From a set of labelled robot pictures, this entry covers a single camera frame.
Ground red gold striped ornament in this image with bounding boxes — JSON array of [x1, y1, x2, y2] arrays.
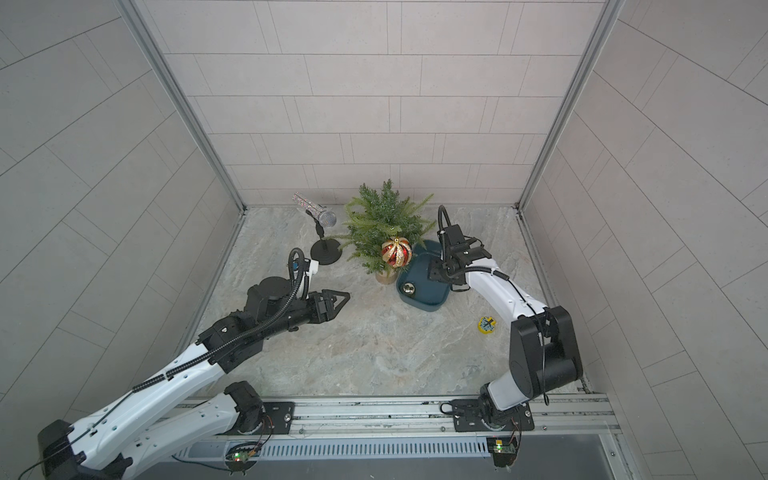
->
[[381, 237, 413, 269]]

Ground left circuit board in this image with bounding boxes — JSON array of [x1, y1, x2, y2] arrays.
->
[[224, 442, 261, 472]]

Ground metal base rail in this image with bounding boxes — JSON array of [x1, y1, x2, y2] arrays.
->
[[119, 392, 622, 445]]

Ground right circuit board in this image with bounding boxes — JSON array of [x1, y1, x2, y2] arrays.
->
[[486, 436, 520, 468]]

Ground teal plastic tray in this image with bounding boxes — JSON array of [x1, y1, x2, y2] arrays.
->
[[396, 240, 450, 312]]

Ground yellow round sticker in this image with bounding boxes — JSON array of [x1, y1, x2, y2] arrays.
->
[[477, 316, 497, 335]]

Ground silver glitter microphone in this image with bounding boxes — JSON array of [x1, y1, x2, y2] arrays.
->
[[293, 192, 337, 228]]

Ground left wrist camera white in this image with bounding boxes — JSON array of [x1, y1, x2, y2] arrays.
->
[[293, 259, 319, 297]]

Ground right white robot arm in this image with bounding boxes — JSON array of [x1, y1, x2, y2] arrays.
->
[[428, 205, 583, 430]]

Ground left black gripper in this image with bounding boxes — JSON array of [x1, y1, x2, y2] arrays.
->
[[261, 289, 353, 339]]

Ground circuit board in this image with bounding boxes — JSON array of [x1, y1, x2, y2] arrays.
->
[[486, 436, 520, 468], [224, 442, 261, 472]]

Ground black microphone stand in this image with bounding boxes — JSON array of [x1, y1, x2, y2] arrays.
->
[[305, 210, 342, 265]]

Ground small green christmas tree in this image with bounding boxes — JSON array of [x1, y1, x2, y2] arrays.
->
[[335, 179, 436, 284]]

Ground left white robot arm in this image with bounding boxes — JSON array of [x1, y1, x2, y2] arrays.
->
[[36, 248, 350, 479]]

